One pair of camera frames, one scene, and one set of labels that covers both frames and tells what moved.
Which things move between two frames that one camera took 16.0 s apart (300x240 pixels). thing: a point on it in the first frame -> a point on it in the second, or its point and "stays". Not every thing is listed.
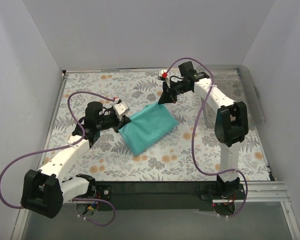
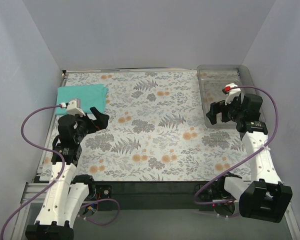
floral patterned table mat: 190,152 stays
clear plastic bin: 235,81 stays
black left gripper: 120,122 -> 90,121
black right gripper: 170,90 -> 221,113
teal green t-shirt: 148,127 -> 91,96
